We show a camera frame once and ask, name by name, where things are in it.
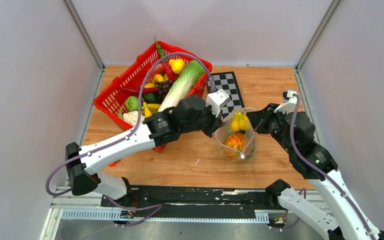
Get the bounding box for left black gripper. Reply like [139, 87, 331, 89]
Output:
[181, 102, 225, 138]

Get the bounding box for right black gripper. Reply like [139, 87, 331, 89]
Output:
[245, 102, 295, 155]

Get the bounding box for yellow banana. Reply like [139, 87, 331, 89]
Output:
[230, 112, 249, 133]

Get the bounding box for clear zip top bag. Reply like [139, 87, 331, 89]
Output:
[215, 107, 256, 162]

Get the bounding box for orange toy pineapple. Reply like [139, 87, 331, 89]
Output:
[223, 132, 246, 160]

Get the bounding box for green chili pepper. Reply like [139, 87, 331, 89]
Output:
[153, 35, 165, 58]

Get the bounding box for red plastic basket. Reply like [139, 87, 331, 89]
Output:
[93, 40, 213, 153]

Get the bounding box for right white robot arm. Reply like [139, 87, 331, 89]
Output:
[246, 103, 384, 240]

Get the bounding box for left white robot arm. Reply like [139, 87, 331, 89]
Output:
[65, 91, 230, 207]

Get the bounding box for long green cabbage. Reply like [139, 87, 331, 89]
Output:
[158, 60, 205, 112]

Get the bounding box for dark purple grapes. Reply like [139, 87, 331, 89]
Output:
[157, 80, 174, 104]

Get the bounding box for red chili pepper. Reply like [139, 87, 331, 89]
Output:
[162, 61, 177, 81]

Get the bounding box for black white checkerboard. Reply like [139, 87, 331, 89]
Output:
[211, 71, 245, 119]

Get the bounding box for yellow mango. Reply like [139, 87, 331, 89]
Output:
[152, 74, 165, 84]

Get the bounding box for white cauliflower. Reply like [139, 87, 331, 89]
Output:
[119, 110, 146, 127]

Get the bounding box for small green round cabbage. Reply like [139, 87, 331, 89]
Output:
[124, 95, 139, 112]

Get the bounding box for small orange block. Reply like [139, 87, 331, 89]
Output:
[108, 160, 120, 168]

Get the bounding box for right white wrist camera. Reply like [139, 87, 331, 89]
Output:
[274, 89, 298, 114]

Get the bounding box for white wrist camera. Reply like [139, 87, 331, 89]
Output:
[206, 89, 230, 117]
[274, 89, 298, 114]

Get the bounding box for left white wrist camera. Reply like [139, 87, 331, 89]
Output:
[206, 89, 230, 117]

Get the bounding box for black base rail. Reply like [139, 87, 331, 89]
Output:
[47, 185, 315, 229]

